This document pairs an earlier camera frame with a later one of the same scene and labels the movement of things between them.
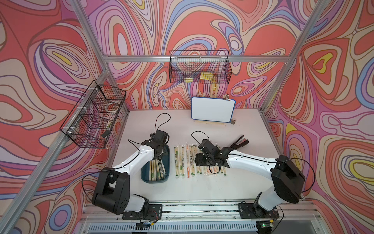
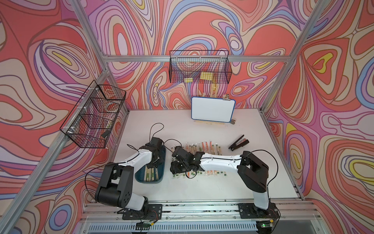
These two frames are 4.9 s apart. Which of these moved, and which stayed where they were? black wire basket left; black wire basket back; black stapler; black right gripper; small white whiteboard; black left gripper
Moved: black right gripper; black left gripper
Stayed: black wire basket back; small white whiteboard; black stapler; black wire basket left
